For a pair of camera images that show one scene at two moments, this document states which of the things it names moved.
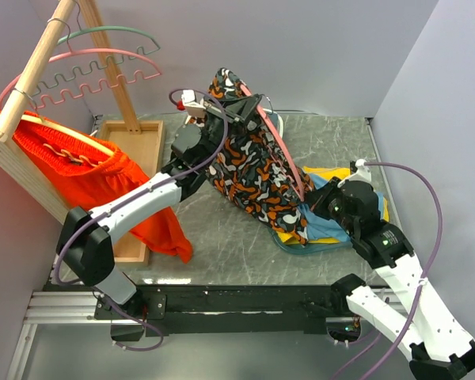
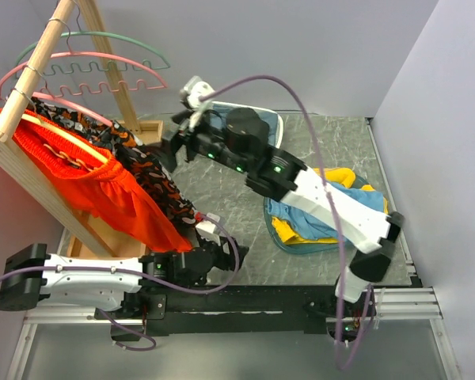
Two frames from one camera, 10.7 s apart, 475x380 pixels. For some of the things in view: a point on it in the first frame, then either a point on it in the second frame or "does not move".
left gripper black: x=241 y=108 → x=226 y=260
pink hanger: x=282 y=139 → x=74 y=107
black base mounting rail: x=240 y=309 does not move
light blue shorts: x=318 y=226 does not move
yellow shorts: x=326 y=173 does not move
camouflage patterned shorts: x=252 y=167 → x=132 y=156
